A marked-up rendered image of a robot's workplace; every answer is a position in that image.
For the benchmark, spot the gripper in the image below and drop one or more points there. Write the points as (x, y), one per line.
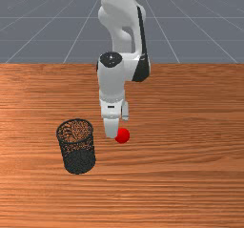
(111, 117)

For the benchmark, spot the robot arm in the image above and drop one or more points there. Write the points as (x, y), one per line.
(122, 47)

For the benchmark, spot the red ball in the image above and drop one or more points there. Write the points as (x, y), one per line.
(123, 135)

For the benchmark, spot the dark mesh basket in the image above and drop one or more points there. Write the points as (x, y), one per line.
(76, 149)

